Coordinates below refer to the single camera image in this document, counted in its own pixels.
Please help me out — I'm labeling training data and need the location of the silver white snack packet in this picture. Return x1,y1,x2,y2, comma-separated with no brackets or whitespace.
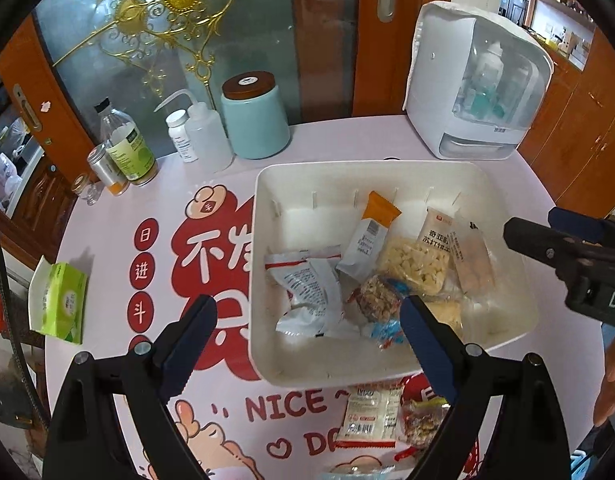
274,257,361,338

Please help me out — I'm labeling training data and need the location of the white plastic storage bin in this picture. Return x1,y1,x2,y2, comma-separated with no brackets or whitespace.
250,161,539,387

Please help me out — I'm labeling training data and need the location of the beige cracker packet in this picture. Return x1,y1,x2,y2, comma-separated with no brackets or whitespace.
418,207,455,256

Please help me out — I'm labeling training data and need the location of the gold-patterned frosted glass door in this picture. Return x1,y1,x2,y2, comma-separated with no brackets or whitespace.
32,0,361,128

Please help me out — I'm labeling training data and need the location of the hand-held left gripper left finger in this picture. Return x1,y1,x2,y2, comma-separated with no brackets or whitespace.
42,295,218,480

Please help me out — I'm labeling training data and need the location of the wooden wall shelf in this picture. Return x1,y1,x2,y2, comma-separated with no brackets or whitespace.
520,0,601,72

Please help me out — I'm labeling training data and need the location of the green tissue box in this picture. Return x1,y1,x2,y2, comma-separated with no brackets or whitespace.
28,255,88,345

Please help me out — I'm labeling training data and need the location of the white pill bottle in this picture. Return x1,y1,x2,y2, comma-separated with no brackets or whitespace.
166,109,199,163

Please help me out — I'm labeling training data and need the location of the clear plastic wash bottle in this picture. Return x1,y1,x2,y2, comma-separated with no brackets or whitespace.
154,89,234,173

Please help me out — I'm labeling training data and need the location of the clear yellow crisp packet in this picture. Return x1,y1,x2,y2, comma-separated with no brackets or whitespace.
422,295,468,336
377,240,451,296

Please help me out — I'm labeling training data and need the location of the tall green-label glass bottle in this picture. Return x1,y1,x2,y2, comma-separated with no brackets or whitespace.
94,98,159,187

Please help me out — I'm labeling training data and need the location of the small metal can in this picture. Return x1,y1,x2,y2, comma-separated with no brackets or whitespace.
87,143,129,196

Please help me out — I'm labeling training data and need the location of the orange and white snack bar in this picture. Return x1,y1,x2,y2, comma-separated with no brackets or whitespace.
336,191,403,279

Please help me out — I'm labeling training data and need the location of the wooden floor cabinet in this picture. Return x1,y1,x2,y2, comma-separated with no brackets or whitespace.
517,25,615,241

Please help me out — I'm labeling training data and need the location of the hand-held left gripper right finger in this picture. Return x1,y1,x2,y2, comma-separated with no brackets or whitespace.
399,295,574,480

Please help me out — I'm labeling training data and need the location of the white red-edged snack packet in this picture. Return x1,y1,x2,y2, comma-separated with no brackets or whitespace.
264,245,343,311

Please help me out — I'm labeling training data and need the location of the blue foil snack packet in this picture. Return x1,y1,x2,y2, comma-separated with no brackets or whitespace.
362,280,413,351

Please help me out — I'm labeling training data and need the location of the clear mixed nut packet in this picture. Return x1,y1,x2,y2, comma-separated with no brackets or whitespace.
395,397,451,448

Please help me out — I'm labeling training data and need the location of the white countertop sterilizer cabinet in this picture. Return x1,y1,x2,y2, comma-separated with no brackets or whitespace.
403,1,555,161

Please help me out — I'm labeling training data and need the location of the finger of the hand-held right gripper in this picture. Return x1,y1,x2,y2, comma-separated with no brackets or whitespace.
547,207,615,245
504,217,591,281

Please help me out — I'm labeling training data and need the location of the clear nut cluster packet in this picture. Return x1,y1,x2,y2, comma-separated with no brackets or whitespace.
347,275,403,323

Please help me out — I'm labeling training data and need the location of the light blue canister brown lid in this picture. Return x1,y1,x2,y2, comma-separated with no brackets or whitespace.
221,72,291,160

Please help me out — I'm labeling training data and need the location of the clear pale biscuit packet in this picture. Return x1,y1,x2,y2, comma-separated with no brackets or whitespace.
447,220,495,296

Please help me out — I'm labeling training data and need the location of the small empty glass jar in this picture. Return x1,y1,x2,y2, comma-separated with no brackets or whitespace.
70,175,100,206

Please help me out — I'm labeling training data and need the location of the small white red-striped packet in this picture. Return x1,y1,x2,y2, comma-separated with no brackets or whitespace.
336,386,403,448

